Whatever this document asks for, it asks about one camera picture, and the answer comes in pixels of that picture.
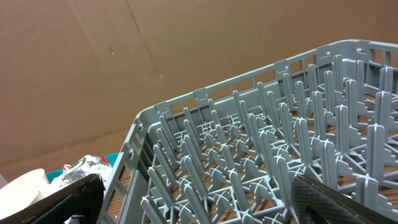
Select teal plastic serving tray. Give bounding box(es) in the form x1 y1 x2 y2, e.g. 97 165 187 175
47 153 118 184

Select grey plastic dishwasher rack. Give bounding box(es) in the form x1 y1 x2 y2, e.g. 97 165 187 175
98 40 397 223

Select crumpled silver foil wrapper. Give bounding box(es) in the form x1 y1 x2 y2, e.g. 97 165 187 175
60 155 112 187

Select white paper cup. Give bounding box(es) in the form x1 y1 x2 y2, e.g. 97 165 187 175
1 169 49 219

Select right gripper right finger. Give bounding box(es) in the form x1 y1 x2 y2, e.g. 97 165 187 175
291 175 397 224

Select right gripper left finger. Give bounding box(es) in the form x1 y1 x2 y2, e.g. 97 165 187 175
1 174 105 224

